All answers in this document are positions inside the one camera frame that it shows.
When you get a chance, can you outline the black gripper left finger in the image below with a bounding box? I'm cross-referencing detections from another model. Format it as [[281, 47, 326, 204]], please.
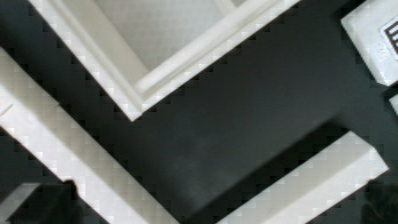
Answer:
[[0, 179, 86, 224]]

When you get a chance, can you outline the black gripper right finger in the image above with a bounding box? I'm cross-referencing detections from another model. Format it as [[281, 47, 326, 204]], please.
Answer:
[[361, 180, 398, 224]]

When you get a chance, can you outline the white cabinet body box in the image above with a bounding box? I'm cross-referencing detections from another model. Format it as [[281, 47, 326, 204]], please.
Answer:
[[29, 0, 301, 119]]

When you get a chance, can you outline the white U-shaped border fence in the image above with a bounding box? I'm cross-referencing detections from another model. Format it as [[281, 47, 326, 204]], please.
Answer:
[[0, 49, 390, 224]]

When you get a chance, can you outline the white cabinet top block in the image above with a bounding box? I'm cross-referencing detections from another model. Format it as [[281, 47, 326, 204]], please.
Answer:
[[342, 0, 398, 86]]

